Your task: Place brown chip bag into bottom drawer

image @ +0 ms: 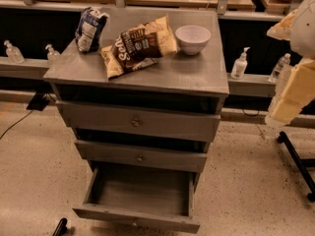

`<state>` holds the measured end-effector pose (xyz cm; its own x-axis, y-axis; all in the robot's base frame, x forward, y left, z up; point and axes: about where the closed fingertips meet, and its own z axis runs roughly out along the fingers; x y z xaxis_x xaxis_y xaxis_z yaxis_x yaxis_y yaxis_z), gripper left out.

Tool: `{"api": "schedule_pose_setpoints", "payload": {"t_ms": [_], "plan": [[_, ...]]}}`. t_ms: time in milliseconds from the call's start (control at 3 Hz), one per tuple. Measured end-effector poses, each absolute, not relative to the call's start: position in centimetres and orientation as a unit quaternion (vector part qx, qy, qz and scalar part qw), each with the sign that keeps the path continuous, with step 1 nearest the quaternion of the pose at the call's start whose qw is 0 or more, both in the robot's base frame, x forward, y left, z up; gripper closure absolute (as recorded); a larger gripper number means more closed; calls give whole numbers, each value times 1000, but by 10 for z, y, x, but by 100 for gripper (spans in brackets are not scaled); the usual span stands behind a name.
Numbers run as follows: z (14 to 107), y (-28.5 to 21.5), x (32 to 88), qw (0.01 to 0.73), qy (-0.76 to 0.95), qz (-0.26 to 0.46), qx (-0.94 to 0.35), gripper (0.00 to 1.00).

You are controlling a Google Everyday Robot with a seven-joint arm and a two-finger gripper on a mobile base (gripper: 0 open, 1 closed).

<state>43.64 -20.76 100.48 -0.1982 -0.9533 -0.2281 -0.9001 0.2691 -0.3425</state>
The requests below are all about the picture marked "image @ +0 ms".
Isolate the black floor box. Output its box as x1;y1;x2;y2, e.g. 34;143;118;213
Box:
27;92;49;111

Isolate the black stand leg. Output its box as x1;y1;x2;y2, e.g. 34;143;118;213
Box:
277;131;315;203

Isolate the black floor cable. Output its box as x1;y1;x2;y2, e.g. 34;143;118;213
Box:
0;109;33;141

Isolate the grey open bottom drawer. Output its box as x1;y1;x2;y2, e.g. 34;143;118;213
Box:
73;162;200;233

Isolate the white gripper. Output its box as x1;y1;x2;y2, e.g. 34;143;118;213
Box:
265;0;315;127

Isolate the black object bottom edge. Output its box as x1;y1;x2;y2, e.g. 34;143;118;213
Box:
52;218;68;236

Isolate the clear pump bottle near cabinet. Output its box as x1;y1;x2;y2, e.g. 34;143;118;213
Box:
45;44;60;66

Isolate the white bowl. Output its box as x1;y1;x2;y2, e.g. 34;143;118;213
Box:
175;26;212;55

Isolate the grey top drawer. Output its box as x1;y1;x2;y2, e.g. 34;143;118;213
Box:
56;100;221;142

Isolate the blue chip bag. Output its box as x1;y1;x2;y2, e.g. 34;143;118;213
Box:
75;7;109;53

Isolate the white pump sanitizer bottle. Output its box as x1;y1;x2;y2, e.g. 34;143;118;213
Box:
230;47;249;80

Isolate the brown chip bag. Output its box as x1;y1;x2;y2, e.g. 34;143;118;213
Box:
100;16;177;79

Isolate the grey drawer cabinet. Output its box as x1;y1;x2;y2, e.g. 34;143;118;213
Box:
43;6;230;235

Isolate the clear pump bottle far left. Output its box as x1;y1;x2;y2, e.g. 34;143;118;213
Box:
4;40;25;64

